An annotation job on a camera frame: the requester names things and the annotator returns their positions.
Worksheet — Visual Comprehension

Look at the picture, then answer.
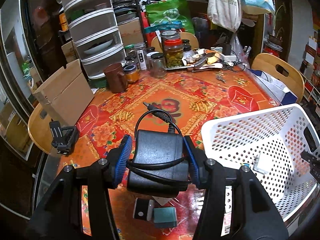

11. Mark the brown ceramic mug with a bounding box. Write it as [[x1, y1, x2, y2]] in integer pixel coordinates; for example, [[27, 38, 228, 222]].
[[104, 63, 129, 94]]

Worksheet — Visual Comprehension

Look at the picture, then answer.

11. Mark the wooden chair left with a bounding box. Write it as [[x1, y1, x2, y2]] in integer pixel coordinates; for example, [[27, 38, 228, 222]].
[[28, 103, 53, 154]]

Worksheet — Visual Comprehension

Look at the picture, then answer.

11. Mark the green shopping bag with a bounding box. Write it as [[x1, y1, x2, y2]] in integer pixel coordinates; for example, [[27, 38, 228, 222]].
[[145, 0, 195, 34]]

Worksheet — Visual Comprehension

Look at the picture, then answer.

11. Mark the black and white cube charger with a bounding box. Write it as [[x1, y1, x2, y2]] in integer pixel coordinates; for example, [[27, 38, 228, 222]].
[[133, 198, 155, 222]]

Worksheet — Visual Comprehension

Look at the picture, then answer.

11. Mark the white cloth tote bag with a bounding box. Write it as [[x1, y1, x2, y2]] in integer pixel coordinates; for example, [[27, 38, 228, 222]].
[[207, 0, 242, 33]]

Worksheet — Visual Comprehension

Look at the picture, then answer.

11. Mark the orange honey jar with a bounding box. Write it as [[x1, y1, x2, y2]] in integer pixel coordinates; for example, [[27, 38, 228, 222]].
[[123, 64, 139, 83]]

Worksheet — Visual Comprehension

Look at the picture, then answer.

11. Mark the white blue paper bag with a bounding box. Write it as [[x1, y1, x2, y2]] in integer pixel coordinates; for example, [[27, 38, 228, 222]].
[[249, 69, 298, 105]]

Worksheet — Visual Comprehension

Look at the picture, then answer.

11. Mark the wooden chair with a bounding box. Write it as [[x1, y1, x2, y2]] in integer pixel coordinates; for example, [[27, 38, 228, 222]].
[[28, 103, 53, 154], [251, 53, 305, 103]]

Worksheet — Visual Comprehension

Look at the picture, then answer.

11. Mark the small white charger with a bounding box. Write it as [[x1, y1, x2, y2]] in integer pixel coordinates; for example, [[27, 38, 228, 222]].
[[253, 153, 272, 174]]

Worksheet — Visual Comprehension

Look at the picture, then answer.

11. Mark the red patterned tablecloth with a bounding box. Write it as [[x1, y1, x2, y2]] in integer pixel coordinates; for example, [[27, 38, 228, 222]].
[[59, 70, 277, 239]]

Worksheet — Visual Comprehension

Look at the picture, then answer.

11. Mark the white perforated plastic basket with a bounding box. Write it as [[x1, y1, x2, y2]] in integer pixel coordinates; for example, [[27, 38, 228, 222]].
[[201, 103, 319, 224]]

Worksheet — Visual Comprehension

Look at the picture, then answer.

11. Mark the black power adapter with cable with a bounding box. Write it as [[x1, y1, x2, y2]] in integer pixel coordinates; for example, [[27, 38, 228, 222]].
[[126, 102, 191, 198]]

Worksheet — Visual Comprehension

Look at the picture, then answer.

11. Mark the white power strip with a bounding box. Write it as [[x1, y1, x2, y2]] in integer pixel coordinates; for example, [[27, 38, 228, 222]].
[[220, 54, 246, 63]]

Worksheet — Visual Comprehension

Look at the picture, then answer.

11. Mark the cardboard box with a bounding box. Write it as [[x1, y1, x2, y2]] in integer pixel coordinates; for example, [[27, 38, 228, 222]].
[[33, 59, 94, 126]]

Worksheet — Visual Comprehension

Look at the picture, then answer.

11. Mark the white plastic drawer tower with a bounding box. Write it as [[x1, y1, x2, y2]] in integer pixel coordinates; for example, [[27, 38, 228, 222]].
[[61, 0, 126, 79]]

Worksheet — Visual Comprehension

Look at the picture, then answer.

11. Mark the red lid pickle jar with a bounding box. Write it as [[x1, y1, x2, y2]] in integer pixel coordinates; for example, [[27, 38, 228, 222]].
[[164, 38, 183, 68]]

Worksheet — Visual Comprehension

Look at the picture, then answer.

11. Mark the wooden chair right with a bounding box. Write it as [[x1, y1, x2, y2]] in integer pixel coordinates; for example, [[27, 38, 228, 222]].
[[251, 53, 305, 103]]

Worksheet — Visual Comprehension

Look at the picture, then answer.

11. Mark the empty glass jar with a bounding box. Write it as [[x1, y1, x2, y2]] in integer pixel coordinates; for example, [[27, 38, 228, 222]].
[[151, 53, 167, 79]]

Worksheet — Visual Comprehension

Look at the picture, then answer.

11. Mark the teal and white plug adapter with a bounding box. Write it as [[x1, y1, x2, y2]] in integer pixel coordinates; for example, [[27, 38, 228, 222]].
[[153, 206, 177, 229]]

